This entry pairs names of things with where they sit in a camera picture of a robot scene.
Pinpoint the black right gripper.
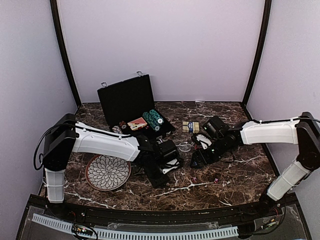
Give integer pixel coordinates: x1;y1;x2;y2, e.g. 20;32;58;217
190;136;229;168

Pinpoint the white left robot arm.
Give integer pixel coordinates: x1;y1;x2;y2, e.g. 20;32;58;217
33;113;183;218

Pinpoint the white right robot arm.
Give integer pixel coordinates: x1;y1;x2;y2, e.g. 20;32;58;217
190;112;320;217

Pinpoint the clear dealer button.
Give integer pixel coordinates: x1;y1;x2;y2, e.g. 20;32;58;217
177;142;193;153

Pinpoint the blue gold card box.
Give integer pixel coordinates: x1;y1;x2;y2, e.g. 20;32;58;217
182;121;200;133

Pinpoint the red playing card deck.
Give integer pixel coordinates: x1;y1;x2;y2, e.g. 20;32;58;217
127;117;148;131

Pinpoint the green blue chip stack rear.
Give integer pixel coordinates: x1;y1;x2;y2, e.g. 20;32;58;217
149;109;164;125

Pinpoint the green blue chip stack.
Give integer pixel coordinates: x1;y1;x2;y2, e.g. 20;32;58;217
149;109;164;125
142;112;160;132

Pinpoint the green blue chip stack front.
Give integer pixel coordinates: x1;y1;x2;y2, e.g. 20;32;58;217
142;112;160;132

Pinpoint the floral patterned plate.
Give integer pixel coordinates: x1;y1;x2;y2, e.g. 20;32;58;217
85;155;132;192

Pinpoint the orange black chip stack case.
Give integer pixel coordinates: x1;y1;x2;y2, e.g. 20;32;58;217
119;121;128;131

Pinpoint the black poker case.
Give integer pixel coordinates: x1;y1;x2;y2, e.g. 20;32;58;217
97;74;176;139

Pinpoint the white slotted cable duct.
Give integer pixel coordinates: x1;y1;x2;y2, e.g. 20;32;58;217
31;213;239;240

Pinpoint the black front table rail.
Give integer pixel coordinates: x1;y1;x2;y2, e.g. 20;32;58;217
27;194;298;226

